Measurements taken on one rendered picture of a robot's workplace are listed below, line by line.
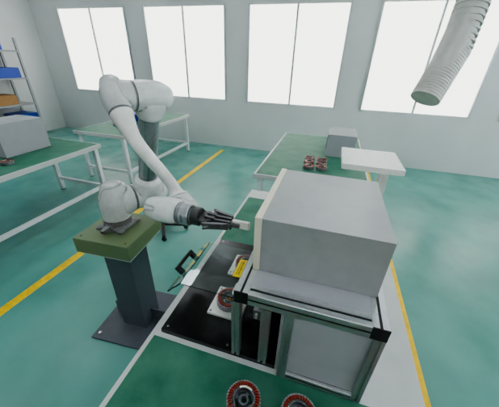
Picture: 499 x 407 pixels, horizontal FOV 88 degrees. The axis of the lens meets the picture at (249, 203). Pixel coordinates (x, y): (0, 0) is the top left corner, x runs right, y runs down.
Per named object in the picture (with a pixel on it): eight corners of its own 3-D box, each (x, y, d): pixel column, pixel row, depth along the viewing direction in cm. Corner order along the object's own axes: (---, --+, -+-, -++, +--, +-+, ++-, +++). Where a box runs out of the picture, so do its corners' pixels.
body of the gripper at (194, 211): (198, 217, 109) (218, 221, 107) (188, 228, 102) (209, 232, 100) (196, 202, 106) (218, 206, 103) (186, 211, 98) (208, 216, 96)
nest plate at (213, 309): (207, 313, 112) (207, 311, 111) (220, 287, 124) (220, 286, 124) (240, 323, 108) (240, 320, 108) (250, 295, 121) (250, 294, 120)
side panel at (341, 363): (276, 375, 93) (284, 315, 77) (278, 367, 95) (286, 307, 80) (358, 403, 86) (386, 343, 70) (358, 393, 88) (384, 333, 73)
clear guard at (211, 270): (167, 291, 92) (165, 279, 89) (198, 250, 112) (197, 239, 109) (255, 316, 84) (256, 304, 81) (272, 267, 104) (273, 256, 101)
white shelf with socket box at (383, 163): (329, 226, 178) (341, 163, 156) (330, 202, 209) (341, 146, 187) (383, 237, 170) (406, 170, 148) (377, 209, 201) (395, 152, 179)
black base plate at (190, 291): (161, 332, 106) (161, 328, 105) (221, 241, 160) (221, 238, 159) (274, 369, 94) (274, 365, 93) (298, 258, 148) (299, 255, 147)
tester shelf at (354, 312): (233, 301, 81) (233, 291, 79) (278, 203, 138) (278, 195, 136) (387, 343, 70) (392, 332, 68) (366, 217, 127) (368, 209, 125)
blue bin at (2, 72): (-15, 77, 521) (-20, 66, 512) (7, 77, 556) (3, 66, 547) (0, 78, 511) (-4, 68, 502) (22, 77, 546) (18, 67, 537)
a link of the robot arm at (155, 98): (127, 199, 166) (159, 190, 180) (138, 215, 159) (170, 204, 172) (121, 73, 117) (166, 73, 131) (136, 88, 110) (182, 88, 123)
